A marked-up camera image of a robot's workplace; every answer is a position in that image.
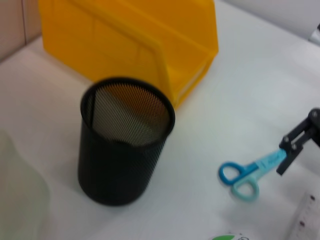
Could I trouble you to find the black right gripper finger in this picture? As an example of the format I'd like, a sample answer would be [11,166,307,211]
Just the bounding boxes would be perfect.
[276,107,320,177]

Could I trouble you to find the clear bottle green label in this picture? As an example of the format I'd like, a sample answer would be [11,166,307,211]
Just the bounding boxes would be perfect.
[209,232,253,240]

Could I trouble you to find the blue scissors with sheath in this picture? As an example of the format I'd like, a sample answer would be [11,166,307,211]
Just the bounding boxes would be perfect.
[219,148,287,202]

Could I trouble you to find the transparent plastic ruler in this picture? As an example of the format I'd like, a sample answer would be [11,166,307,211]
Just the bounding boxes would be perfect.
[284,192,320,240]

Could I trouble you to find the black mesh pen cup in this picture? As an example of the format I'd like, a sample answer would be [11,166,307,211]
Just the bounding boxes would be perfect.
[77,77,176,207]

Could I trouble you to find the green glass fruit plate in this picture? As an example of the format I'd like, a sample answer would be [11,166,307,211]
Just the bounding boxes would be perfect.
[0,128,52,240]

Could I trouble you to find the yellow plastic storage bin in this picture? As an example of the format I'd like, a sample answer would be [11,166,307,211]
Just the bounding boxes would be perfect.
[37,0,220,111]

